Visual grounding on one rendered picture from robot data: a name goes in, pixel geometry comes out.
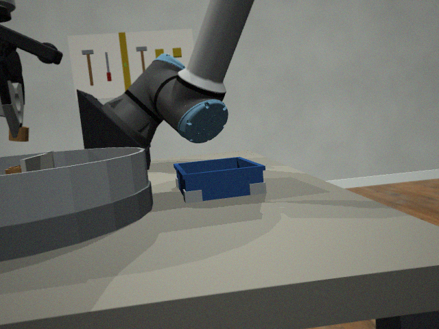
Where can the blue crate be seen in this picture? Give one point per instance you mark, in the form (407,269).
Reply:
(218,179)

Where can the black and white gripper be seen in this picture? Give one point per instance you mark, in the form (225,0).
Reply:
(11,103)

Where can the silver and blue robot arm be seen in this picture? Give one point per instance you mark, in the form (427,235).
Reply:
(193,105)

